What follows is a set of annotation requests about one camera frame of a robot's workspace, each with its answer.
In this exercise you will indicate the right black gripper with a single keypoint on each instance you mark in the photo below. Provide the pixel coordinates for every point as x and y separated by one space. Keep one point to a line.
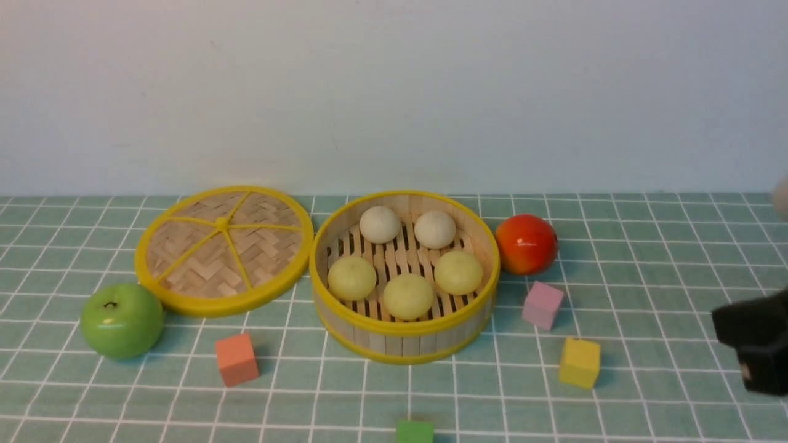
756 330

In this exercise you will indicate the pale green bun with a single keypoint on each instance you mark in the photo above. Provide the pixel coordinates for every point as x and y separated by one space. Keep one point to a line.
351 278
458 273
408 297

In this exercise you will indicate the cream white bun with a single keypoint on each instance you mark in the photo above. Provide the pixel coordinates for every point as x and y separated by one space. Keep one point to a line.
379 225
435 229

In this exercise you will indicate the bamboo steamer tray yellow rim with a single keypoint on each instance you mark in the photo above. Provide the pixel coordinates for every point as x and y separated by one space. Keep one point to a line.
365 326

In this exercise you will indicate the woven bamboo steamer lid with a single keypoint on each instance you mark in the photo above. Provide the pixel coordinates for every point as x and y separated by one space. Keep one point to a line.
226 251

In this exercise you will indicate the green checkered tablecloth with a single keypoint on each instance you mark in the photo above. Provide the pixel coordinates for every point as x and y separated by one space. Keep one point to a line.
640 274

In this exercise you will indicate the yellow cube block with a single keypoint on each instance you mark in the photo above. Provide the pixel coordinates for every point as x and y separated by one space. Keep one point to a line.
580 362

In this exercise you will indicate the pink cube block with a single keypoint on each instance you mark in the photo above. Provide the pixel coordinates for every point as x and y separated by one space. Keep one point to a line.
541 305

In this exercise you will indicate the red orange tomato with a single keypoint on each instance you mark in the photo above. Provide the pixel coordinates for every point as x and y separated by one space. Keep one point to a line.
527 244

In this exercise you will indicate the green cube block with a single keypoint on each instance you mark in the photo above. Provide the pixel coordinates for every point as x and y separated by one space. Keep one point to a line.
411 431

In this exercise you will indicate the orange cube block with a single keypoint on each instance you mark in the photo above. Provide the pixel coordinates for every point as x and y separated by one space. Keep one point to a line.
236 359

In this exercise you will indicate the green apple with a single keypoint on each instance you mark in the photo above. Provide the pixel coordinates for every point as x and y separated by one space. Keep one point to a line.
122 321

